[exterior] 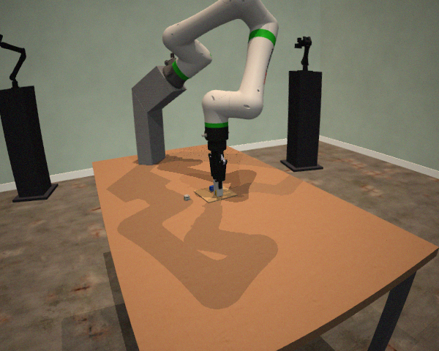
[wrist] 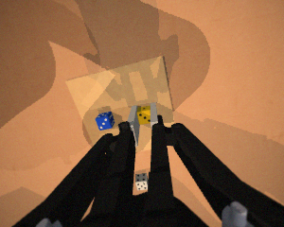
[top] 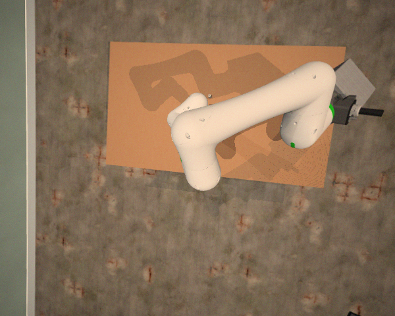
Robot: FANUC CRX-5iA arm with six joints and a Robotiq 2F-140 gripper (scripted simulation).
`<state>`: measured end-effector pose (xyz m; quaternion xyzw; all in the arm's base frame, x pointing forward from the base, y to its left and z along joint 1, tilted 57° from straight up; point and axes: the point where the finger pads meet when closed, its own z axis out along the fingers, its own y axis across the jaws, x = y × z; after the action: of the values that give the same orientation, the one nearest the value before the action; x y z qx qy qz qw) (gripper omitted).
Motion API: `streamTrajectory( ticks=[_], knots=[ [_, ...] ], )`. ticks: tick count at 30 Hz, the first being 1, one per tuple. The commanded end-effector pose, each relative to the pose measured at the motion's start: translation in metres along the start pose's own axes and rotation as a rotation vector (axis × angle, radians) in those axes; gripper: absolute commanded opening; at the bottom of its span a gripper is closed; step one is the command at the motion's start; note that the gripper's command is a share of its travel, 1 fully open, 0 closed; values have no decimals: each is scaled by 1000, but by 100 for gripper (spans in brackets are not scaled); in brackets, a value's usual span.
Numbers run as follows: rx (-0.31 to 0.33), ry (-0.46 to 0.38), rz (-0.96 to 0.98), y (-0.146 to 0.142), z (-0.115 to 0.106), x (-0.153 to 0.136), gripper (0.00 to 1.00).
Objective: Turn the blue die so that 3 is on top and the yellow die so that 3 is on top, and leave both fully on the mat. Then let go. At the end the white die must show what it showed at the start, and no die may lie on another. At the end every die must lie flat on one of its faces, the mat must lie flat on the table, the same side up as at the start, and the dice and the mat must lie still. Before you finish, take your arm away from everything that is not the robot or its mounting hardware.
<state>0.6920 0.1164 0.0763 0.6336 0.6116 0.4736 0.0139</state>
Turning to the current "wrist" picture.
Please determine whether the tan square mat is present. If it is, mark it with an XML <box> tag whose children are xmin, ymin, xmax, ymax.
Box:
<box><xmin>66</xmin><ymin>56</ymin><xmax>175</xmax><ymax>152</ymax></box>

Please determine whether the white die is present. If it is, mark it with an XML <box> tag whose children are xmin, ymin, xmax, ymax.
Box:
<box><xmin>135</xmin><ymin>173</ymin><xmax>148</xmax><ymax>190</ymax></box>

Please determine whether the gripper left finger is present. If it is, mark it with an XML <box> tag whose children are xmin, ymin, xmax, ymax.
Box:
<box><xmin>12</xmin><ymin>105</ymin><xmax>140</xmax><ymax>227</ymax></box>

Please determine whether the blue die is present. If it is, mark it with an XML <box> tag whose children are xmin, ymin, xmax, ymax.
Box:
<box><xmin>96</xmin><ymin>112</ymin><xmax>115</xmax><ymax>131</ymax></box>

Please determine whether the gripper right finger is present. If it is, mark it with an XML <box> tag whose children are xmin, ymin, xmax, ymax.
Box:
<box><xmin>144</xmin><ymin>102</ymin><xmax>284</xmax><ymax>227</ymax></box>

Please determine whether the yellow die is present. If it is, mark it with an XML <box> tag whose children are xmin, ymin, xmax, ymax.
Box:
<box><xmin>137</xmin><ymin>106</ymin><xmax>151</xmax><ymax>125</ymax></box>

